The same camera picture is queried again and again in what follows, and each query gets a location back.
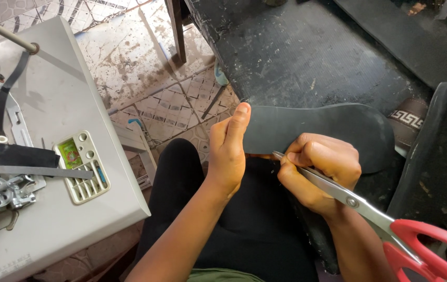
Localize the person's right hand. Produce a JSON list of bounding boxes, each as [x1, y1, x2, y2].
[[278, 133, 362, 217]]

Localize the person's left hand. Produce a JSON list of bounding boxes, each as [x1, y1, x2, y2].
[[207, 103, 252, 201]]

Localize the black rubber shoe sole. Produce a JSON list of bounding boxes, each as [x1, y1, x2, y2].
[[242, 103, 396, 175]]

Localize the red handled steel scissors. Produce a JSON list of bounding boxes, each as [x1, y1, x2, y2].
[[272, 151, 447, 282]]

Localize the dark stick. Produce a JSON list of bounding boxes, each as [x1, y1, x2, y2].
[[201, 85, 228, 120]]

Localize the black rubber offcut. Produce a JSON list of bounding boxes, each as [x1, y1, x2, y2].
[[288, 194, 342, 275]]

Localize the person's black trousers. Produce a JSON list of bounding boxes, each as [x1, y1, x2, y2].
[[133, 138, 328, 282]]

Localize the light blue sandal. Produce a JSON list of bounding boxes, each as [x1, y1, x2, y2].
[[213, 59, 229, 86]]

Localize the curved black rubber strip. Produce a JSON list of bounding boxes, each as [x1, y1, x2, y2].
[[386, 82, 447, 220]]

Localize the person's green shirt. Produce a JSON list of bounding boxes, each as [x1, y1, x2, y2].
[[187, 268, 266, 282]]

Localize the large black rubber sheet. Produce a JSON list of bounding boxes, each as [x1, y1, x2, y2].
[[184, 0, 433, 115]]

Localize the cream plastic organiser tray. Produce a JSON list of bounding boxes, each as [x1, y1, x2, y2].
[[53, 130, 111, 205]]

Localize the dark wooden table leg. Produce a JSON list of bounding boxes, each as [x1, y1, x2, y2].
[[164, 0, 187, 64]]

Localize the green needle packet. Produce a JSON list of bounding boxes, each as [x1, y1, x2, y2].
[[58, 139, 83, 170]]

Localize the long black rubber strip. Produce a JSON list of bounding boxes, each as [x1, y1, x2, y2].
[[333, 0, 447, 114]]

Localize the white sewing machine table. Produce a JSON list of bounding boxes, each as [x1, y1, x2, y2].
[[0, 16, 152, 282]]

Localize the grey flat strip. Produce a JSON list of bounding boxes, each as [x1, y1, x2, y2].
[[0, 164, 94, 180]]

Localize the black fabric piece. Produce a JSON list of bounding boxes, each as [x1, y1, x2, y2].
[[0, 143, 61, 169]]

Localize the black drive belt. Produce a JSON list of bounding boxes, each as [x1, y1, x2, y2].
[[0, 51, 31, 138]]

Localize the grey metal rod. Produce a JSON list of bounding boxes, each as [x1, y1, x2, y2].
[[0, 9, 40, 55]]

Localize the white metal table frame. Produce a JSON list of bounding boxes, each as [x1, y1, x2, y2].
[[111, 117, 158, 190]]

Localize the brown patterned sandal strap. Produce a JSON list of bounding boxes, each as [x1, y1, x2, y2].
[[387, 97, 430, 150]]

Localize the silver slotted metal bracket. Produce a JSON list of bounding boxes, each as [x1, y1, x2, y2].
[[5, 92, 35, 148]]

